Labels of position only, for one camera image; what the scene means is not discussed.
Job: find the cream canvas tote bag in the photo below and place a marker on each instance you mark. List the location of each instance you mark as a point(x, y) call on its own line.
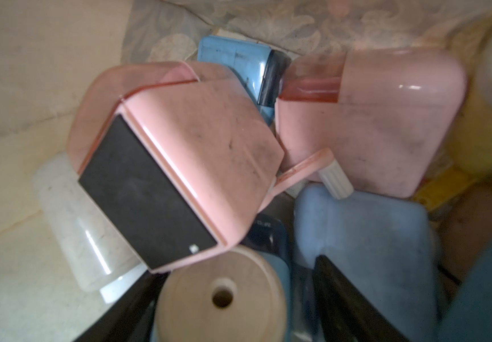
point(50, 51)

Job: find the pink pencil sharpener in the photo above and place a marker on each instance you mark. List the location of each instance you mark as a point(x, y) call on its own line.
point(176, 156)
point(383, 113)

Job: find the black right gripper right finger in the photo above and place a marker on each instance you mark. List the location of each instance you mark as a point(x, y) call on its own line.
point(345, 314)

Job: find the dark blue pencil sharpener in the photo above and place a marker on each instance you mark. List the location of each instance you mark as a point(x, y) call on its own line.
point(259, 68)

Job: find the white translucent pencil sharpener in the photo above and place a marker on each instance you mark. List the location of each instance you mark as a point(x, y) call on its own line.
point(100, 259)

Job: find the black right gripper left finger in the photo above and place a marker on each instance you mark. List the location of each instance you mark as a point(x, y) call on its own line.
point(131, 318)

